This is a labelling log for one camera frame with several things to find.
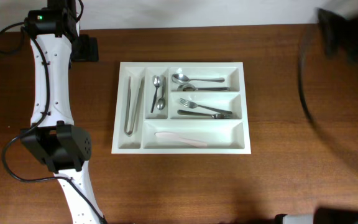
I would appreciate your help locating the silver fork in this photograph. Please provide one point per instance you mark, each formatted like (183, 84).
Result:
(193, 105)
(214, 115)

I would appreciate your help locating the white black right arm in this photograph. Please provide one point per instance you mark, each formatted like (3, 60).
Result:
(338, 24)

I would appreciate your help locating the small silver teaspoon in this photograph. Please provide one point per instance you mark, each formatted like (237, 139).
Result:
(161, 101)

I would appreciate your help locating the white plastic cutlery tray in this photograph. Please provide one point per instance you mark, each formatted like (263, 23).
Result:
(181, 108)

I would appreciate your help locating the silver tablespoon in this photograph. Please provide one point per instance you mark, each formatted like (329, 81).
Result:
(180, 78)
(190, 87)

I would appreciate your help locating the pink white spoon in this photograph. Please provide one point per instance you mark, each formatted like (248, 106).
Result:
(176, 137)

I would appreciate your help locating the small teaspoon dark handle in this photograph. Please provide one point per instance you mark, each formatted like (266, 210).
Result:
(157, 84)

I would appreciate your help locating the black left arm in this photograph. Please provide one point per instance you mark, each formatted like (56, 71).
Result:
(55, 140)

